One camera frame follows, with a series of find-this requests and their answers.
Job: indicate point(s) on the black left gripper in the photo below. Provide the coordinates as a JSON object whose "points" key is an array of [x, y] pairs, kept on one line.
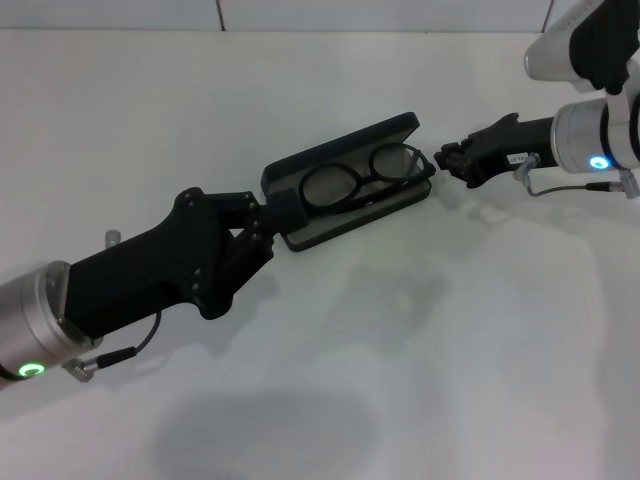
{"points": [[150, 270]]}

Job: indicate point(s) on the silver left wrist stub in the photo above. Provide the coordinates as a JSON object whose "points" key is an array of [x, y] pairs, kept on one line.
{"points": [[114, 237]]}

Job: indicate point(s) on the black glasses case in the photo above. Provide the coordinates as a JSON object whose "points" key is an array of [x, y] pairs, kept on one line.
{"points": [[350, 227]]}

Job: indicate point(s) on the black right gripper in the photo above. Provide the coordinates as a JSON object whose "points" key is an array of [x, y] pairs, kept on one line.
{"points": [[510, 145]]}

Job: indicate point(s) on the black glasses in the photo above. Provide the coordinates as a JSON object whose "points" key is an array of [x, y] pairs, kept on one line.
{"points": [[366, 176]]}

